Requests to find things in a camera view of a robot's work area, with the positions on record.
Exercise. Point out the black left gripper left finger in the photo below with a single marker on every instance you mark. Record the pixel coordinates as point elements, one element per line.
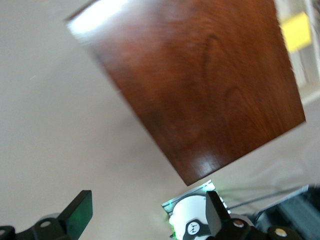
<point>75,215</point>

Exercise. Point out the dark brown wooden cabinet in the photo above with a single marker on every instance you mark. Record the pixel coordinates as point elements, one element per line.
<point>200,87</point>

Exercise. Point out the yellow wooden block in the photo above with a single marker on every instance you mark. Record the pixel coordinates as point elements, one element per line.
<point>296,32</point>

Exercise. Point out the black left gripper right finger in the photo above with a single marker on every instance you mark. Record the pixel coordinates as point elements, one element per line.
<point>217,217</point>

